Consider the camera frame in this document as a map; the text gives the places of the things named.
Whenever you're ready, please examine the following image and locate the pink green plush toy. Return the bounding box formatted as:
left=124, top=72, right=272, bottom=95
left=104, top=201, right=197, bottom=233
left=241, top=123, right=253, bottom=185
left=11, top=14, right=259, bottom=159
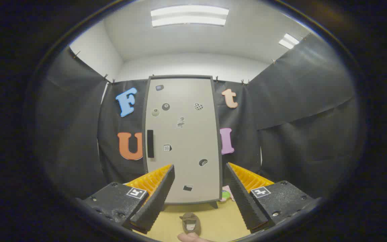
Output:
left=221, top=186, right=236, bottom=202

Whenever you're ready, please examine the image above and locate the small ceiling light panel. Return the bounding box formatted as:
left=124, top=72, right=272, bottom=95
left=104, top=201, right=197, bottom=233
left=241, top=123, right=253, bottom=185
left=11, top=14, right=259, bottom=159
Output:
left=278, top=33, right=300, bottom=49

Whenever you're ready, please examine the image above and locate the large ceiling light panel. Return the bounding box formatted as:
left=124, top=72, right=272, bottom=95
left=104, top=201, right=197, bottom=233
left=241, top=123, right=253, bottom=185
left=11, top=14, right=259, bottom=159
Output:
left=150, top=5, right=229, bottom=27

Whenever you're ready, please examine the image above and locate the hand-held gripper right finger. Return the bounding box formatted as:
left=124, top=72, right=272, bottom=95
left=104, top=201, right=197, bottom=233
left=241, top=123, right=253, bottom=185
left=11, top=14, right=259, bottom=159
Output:
left=225, top=162, right=318, bottom=234

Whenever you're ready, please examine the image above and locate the brown fuzzy shoe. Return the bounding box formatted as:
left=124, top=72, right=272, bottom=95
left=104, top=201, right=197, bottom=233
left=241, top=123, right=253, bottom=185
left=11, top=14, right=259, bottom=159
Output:
left=180, top=212, right=202, bottom=236

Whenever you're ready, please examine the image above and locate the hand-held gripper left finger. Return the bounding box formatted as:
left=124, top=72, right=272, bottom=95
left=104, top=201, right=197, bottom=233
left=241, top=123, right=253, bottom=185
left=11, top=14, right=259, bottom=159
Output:
left=76, top=164, right=175, bottom=235

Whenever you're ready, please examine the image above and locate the grey shoe cabinet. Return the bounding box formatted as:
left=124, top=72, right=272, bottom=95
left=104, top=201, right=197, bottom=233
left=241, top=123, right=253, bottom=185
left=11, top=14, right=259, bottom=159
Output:
left=142, top=75, right=223, bottom=209

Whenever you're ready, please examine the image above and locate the black backdrop cloth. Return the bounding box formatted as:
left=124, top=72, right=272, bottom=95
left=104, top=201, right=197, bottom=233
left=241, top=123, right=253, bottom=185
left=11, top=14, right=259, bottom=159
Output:
left=36, top=32, right=357, bottom=199

